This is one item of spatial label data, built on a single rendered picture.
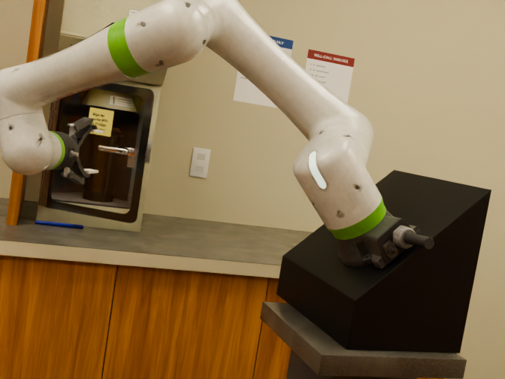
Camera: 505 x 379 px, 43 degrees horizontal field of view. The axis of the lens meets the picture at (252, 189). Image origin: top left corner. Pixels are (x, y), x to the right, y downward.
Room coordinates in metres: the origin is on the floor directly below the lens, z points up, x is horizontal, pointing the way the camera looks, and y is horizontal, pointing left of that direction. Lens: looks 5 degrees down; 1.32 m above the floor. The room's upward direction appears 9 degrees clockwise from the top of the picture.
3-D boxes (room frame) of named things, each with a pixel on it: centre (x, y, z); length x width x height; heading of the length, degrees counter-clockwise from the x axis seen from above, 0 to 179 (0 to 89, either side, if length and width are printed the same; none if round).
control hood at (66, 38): (1.92, 0.47, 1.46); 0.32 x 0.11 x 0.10; 108
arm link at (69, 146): (1.52, 0.48, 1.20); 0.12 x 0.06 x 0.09; 81
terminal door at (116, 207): (1.90, 0.48, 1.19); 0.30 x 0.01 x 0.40; 81
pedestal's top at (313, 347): (1.33, -0.27, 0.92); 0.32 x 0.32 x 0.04; 20
